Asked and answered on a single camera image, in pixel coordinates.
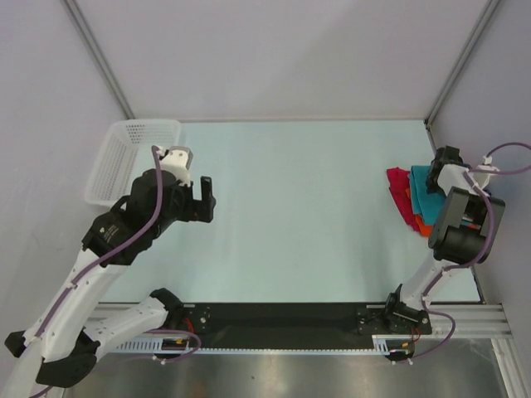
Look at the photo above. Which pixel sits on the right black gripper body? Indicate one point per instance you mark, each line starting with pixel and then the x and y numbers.
pixel 434 186

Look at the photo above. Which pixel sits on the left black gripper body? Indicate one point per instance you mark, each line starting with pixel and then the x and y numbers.
pixel 185 207

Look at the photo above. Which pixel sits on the teal t shirt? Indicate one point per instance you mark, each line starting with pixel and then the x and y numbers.
pixel 424 204

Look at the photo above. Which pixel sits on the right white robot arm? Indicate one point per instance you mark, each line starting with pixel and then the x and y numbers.
pixel 462 235

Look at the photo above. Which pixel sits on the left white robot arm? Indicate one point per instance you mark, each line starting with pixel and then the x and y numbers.
pixel 62 347

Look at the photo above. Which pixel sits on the magenta folded t shirt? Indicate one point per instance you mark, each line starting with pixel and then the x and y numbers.
pixel 398 185

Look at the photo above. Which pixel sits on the orange folded t shirt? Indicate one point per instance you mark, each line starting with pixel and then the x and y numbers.
pixel 425 230

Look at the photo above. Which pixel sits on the white plastic basket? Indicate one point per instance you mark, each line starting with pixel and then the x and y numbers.
pixel 125 154

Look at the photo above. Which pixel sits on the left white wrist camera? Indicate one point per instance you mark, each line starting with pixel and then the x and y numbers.
pixel 177 160

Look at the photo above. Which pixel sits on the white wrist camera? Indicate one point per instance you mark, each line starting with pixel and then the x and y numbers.
pixel 482 173
pixel 177 160

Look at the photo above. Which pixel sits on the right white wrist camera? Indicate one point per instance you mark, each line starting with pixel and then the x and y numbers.
pixel 482 173

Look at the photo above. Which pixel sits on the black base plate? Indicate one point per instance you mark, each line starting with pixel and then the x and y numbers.
pixel 292 321

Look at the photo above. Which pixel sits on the aluminium frame rail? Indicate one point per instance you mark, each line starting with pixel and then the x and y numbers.
pixel 471 320

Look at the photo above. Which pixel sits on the white slotted cable duct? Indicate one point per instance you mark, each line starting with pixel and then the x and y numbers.
pixel 353 345

